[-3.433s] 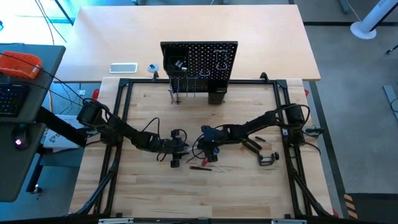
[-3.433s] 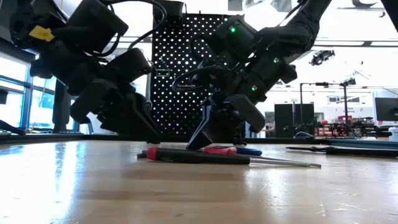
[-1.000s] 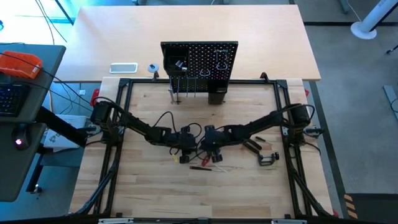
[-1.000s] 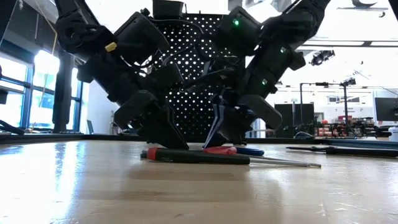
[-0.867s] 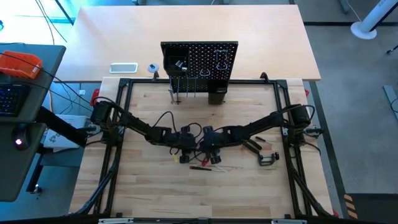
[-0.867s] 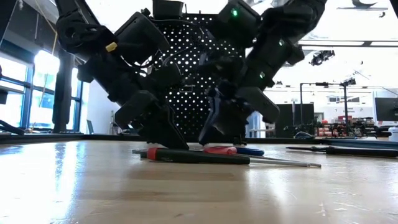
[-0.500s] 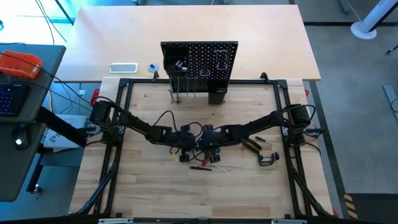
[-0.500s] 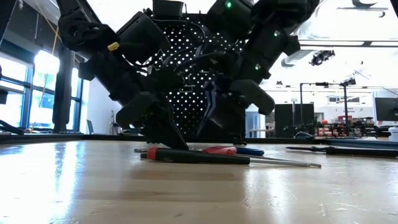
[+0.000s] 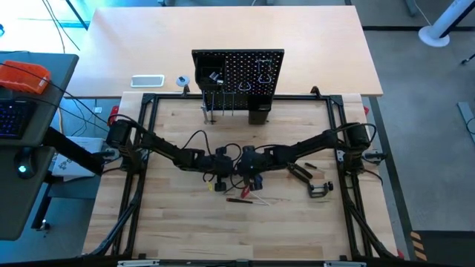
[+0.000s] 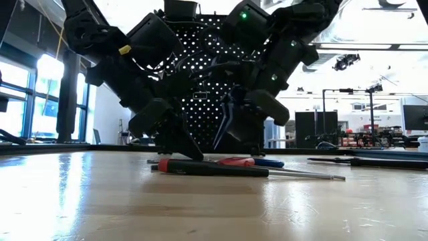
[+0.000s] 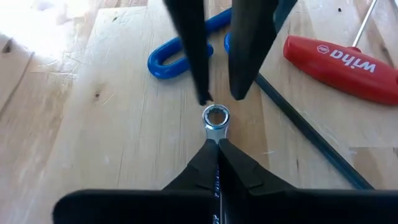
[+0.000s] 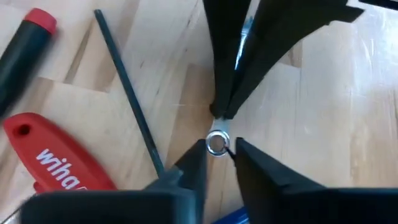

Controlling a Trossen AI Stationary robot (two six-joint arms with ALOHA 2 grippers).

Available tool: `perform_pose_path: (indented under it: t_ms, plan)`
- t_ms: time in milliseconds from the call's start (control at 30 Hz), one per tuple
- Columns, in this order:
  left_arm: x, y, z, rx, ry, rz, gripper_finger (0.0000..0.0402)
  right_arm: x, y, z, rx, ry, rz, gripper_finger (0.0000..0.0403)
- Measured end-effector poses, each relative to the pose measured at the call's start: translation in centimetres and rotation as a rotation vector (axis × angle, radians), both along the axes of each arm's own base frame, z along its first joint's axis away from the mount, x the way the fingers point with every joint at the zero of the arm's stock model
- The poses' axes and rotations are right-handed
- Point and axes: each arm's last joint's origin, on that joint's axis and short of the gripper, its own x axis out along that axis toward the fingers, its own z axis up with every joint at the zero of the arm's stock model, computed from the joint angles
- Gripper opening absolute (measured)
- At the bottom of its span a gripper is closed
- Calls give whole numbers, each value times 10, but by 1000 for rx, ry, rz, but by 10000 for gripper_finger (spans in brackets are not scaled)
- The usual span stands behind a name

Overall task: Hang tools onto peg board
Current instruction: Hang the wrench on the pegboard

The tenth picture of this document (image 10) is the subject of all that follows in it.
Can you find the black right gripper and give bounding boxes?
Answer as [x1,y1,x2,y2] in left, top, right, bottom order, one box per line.
[230,33,318,114]

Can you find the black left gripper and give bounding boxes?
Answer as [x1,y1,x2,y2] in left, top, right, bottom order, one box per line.
[85,55,205,161]

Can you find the blue T-handle hex key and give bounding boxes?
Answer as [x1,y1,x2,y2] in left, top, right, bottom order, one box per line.
[253,158,286,169]

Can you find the black perforated pegboard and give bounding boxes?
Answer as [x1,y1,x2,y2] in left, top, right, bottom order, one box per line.
[163,13,265,157]

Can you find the tall black pegboard bin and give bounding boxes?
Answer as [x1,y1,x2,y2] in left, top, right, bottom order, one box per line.
[231,110,265,152]

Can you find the black screwdriver red cap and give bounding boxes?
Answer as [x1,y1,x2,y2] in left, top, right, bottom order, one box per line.
[150,158,347,181]

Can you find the black cabinet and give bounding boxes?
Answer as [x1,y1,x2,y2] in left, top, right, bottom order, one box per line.
[294,110,339,149]

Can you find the large black pegboard bin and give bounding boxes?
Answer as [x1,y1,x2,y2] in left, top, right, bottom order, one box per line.
[163,0,201,21]

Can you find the black track lights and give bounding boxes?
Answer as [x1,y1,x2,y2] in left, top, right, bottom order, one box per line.
[332,53,362,72]

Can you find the black pillar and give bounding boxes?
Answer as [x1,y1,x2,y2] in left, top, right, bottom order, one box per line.
[55,50,82,144]

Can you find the shelf with red boxes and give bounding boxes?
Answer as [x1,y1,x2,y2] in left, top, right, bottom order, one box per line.
[339,125,385,148]

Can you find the ceiling light strip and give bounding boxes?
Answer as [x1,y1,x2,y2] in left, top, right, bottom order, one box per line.
[314,40,428,52]

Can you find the black monitor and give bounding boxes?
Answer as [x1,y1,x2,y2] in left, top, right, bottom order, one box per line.
[402,104,428,132]

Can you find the black ceiling fixture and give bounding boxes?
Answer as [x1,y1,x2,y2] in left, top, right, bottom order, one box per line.
[362,0,419,20]

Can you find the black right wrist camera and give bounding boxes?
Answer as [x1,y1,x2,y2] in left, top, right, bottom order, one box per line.
[245,88,291,127]

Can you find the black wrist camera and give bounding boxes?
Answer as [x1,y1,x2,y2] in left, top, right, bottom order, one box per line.
[128,98,175,139]
[245,88,291,127]

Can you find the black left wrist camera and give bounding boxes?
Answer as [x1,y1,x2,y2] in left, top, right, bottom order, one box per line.
[128,98,175,139]

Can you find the black aluminium table frame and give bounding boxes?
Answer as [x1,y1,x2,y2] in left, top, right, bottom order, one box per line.
[0,142,428,161]

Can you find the black camera rig stand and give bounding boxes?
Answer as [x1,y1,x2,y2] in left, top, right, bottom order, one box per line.
[322,82,385,149]

